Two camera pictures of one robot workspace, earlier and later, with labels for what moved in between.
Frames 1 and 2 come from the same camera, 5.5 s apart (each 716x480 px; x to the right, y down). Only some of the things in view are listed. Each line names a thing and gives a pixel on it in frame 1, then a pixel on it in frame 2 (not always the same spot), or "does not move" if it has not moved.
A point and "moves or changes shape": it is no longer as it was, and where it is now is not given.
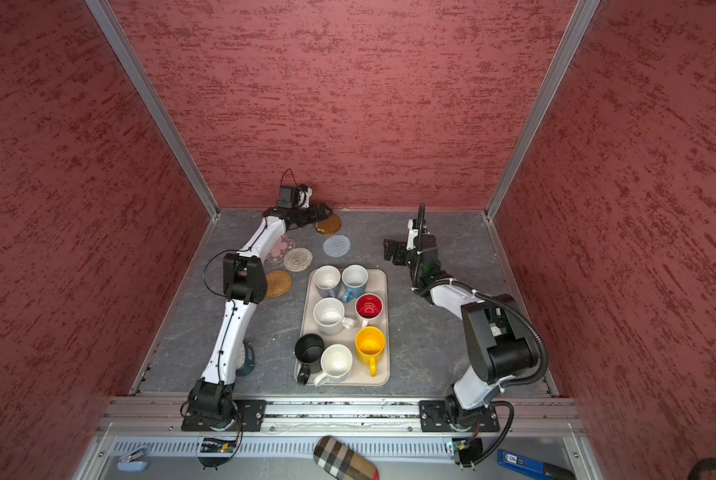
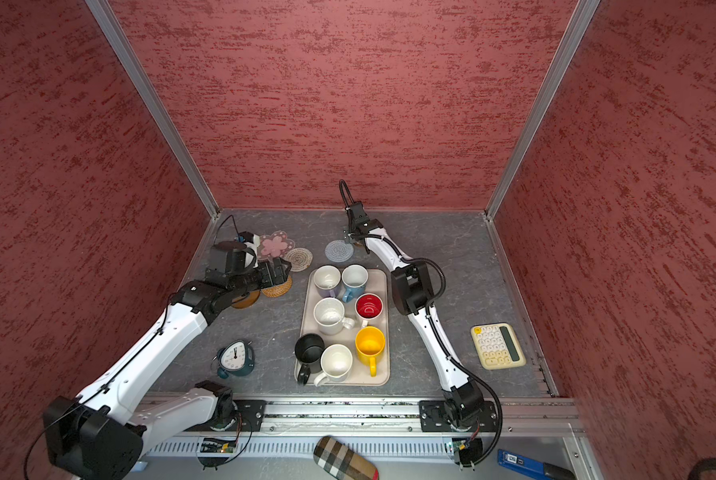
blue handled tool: x=533 y=467 does not move
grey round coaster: x=337 y=245 moves or changes shape
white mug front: x=335 y=363 does not move
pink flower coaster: x=279 y=250 does not move
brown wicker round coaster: x=278 y=283 does not move
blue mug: x=354 y=279 does not move
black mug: x=308 y=352 does not move
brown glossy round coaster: x=329 y=225 moves or changes shape
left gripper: x=314 y=216 -> x=280 y=276
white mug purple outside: x=327 y=279 does not move
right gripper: x=389 y=251 -> x=352 y=234
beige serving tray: x=344 y=339 does not move
